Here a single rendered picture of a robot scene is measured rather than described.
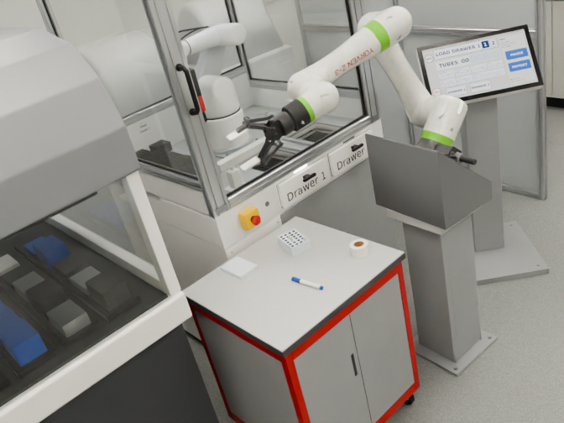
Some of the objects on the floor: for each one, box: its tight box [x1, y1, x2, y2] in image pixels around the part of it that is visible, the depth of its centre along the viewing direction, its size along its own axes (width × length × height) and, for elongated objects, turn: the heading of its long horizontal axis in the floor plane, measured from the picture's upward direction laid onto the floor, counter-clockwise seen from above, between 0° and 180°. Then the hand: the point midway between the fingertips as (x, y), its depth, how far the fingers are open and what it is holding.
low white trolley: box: [182, 217, 420, 423], centre depth 239 cm, size 58×62×76 cm
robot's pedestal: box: [386, 206, 498, 377], centre depth 261 cm, size 30×30×76 cm
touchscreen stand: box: [461, 98, 549, 285], centre depth 308 cm, size 50×45×102 cm
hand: (237, 153), depth 193 cm, fingers open, 13 cm apart
